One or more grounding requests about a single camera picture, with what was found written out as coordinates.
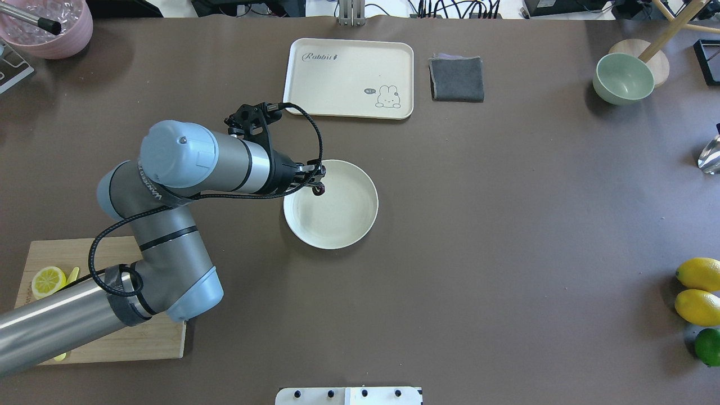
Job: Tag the yellow lemon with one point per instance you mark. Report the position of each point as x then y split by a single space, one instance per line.
698 307
700 273

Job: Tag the pink bowl of ice cubes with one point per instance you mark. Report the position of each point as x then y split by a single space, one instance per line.
77 29

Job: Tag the aluminium frame post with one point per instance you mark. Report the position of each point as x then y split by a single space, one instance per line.
351 12

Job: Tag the green lime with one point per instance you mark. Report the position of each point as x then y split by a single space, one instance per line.
706 347

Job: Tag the lemon half upper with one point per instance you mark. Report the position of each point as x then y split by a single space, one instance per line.
47 281

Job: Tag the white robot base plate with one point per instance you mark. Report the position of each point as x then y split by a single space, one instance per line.
351 395

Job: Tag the green bowl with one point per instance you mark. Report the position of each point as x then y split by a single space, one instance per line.
621 79

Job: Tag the steel ice scoop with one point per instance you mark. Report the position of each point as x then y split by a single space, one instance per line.
708 160

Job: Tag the white wire cup rack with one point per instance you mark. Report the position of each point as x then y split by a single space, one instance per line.
14 68

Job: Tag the grey folded cloth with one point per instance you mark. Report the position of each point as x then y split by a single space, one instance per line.
455 78

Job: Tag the yellow lemon far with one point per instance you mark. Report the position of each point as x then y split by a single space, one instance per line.
700 273

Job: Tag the steel muddler black tip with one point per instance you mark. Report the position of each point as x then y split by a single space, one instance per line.
51 26

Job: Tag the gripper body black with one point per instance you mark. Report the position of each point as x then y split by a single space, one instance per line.
283 174

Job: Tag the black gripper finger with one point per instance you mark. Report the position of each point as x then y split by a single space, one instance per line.
313 175

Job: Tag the dark cherry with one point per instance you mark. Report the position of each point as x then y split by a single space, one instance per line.
319 189

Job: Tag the cream rabbit tray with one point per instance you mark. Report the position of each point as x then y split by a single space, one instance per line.
351 78

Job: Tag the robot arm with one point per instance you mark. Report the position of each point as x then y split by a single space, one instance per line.
153 259

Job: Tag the yellow plastic knife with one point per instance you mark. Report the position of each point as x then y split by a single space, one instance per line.
74 274

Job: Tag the yellow lemon near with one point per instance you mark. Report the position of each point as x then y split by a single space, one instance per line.
698 307

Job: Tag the cream round plate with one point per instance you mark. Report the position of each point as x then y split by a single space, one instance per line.
342 215

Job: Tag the bamboo cutting board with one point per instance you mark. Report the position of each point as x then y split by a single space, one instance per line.
158 338

